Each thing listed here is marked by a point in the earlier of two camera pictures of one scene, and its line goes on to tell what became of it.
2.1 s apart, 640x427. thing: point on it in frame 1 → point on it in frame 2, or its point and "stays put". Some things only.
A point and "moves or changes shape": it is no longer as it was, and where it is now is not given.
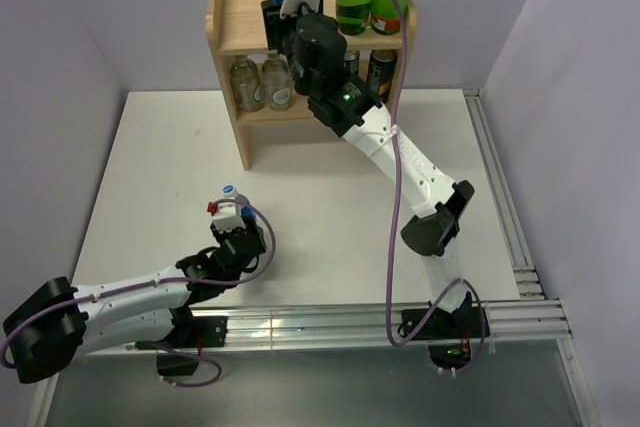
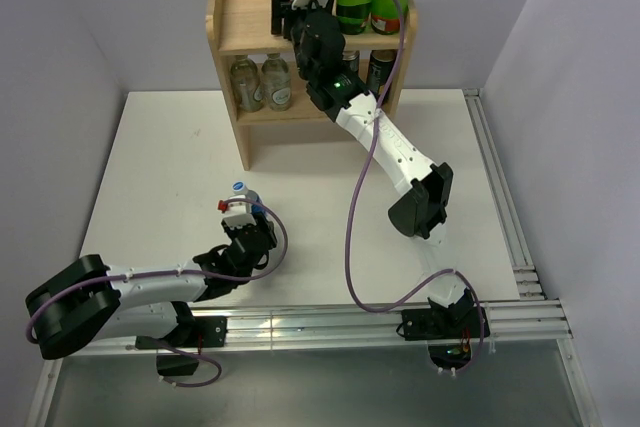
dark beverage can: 352,56 stays put
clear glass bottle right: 276,82 stays put
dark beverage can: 382,71 stays put
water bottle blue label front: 241,210 moves or changes shape
